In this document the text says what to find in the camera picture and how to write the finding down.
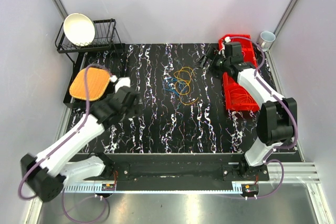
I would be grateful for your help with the white bowl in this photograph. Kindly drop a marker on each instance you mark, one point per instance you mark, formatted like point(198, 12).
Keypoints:
point(79, 29)

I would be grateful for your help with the red compartment bin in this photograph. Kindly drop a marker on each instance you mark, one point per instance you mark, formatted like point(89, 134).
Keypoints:
point(236, 97)

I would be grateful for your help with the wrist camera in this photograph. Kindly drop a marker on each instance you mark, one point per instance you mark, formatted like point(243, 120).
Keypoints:
point(226, 49)
point(119, 82)

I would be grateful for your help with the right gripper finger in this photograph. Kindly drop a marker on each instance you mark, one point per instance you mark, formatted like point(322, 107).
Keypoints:
point(206, 64)
point(208, 56)

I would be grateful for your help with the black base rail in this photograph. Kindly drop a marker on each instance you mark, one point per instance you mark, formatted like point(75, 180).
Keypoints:
point(180, 172)

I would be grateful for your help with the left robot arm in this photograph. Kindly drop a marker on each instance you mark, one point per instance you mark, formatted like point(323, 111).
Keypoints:
point(51, 170)

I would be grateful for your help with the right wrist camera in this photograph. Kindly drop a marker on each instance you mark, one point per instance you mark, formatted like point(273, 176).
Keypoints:
point(226, 49)

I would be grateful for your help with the white mug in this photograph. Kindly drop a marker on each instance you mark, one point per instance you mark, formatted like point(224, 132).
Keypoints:
point(265, 40)

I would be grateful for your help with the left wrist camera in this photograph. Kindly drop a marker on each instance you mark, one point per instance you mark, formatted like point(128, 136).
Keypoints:
point(119, 82)

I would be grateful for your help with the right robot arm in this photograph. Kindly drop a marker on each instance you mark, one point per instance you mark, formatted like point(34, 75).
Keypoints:
point(277, 122)

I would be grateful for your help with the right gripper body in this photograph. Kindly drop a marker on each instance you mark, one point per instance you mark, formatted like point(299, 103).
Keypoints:
point(217, 64)

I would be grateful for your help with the yellow woven basket tray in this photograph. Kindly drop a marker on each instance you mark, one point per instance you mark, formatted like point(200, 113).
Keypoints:
point(97, 80)

